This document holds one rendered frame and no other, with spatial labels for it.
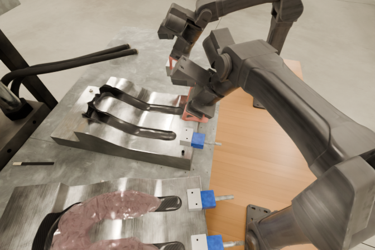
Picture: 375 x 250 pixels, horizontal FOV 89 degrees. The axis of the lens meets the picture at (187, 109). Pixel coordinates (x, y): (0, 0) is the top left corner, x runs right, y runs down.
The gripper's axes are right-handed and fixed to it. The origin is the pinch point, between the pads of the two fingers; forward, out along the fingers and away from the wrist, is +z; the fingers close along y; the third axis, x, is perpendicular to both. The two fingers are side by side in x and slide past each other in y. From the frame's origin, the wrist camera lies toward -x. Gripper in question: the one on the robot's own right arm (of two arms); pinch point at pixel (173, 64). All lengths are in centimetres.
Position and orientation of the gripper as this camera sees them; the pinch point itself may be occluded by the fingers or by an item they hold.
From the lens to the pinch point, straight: 79.9
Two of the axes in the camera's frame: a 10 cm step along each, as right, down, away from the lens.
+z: -4.5, 4.9, 7.5
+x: 8.7, 4.3, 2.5
